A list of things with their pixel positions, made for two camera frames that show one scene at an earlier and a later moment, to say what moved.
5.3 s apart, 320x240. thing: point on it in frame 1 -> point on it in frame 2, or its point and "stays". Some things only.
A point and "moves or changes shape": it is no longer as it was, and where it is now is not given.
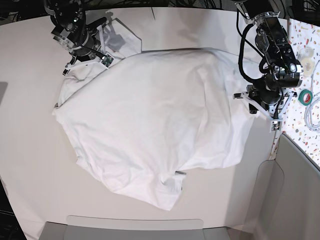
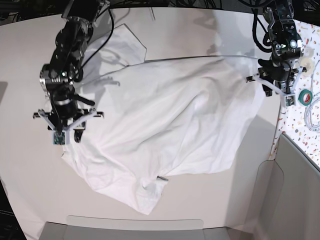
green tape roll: x=305 y=97 stays
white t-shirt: x=151 y=115 moves or changes shape
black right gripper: x=270 y=100 -> x=282 y=77
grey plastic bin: x=287 y=205 stays
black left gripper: x=80 y=42 -> x=65 y=111
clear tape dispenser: x=306 y=55 stays
